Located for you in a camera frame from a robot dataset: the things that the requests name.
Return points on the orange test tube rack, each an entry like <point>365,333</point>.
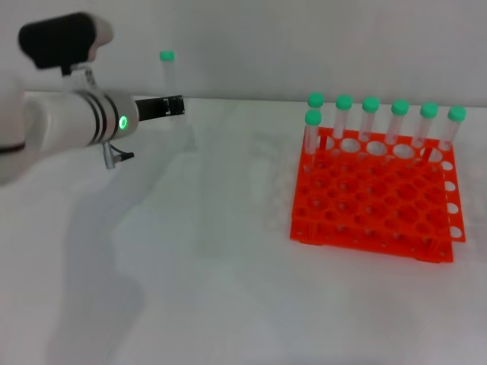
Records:
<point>380,197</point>

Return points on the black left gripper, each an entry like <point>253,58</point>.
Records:
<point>150,109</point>

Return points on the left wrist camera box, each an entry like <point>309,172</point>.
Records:
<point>57,38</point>

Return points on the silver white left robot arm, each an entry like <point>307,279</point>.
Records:
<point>68,121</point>

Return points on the clear test tube green cap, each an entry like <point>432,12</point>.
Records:
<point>370,105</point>
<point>167,56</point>
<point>428,110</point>
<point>343,102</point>
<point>316,99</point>
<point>456,113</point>
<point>313,117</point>
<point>400,107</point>

